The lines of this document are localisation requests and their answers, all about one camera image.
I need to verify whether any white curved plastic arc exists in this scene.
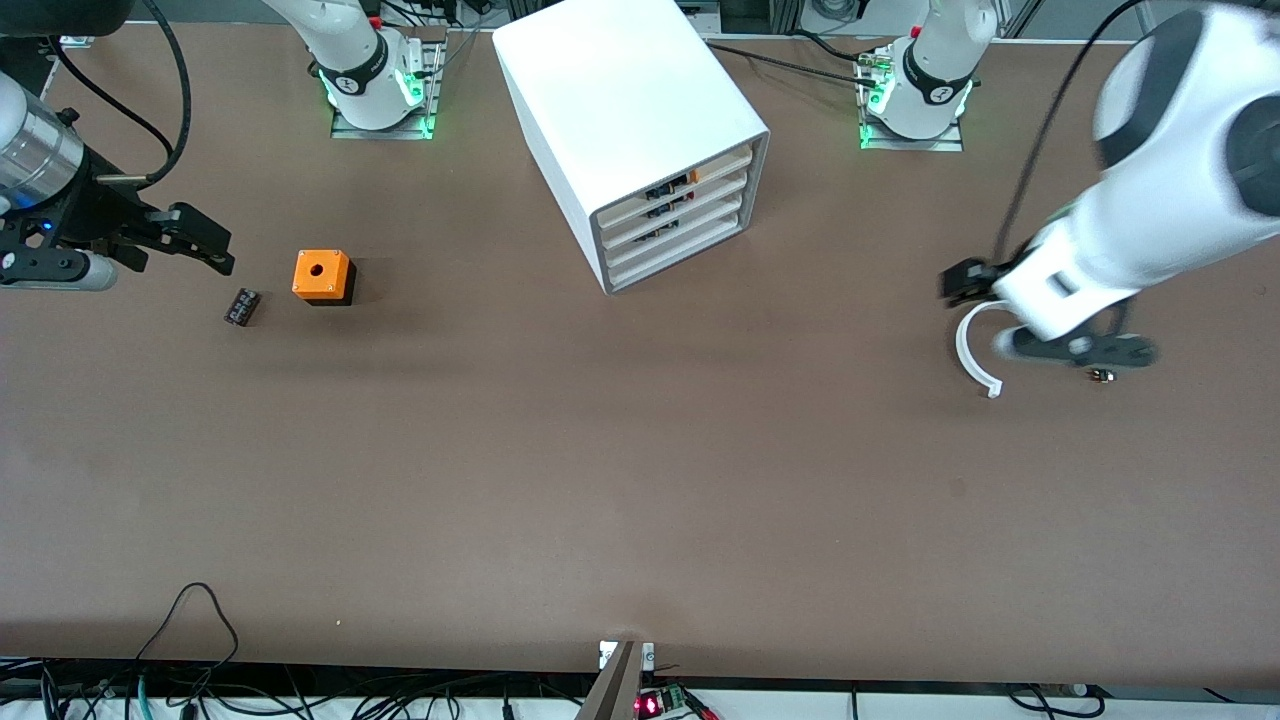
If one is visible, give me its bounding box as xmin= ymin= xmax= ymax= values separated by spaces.
xmin=955 ymin=300 xmax=1007 ymax=399

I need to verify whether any red lit circuit board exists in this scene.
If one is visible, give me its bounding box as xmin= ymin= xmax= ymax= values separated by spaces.
xmin=635 ymin=685 xmax=693 ymax=720

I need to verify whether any orange button enclosure box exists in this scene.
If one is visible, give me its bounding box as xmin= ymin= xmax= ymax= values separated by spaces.
xmin=292 ymin=250 xmax=358 ymax=307

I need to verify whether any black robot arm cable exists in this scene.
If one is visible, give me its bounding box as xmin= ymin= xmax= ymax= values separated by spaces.
xmin=95 ymin=0 xmax=193 ymax=191
xmin=993 ymin=0 xmax=1146 ymax=263
xmin=45 ymin=40 xmax=173 ymax=161

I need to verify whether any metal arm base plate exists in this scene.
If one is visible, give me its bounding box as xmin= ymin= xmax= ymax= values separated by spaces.
xmin=858 ymin=45 xmax=966 ymax=153
xmin=330 ymin=28 xmax=443 ymax=141

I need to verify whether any black table cable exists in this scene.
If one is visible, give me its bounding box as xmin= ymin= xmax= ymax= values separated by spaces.
xmin=705 ymin=40 xmax=886 ymax=91

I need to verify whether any black looped floor cable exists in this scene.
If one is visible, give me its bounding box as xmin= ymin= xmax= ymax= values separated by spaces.
xmin=135 ymin=583 xmax=241 ymax=691

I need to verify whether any aluminium camera post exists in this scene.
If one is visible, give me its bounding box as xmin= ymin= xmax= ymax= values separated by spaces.
xmin=575 ymin=640 xmax=656 ymax=720

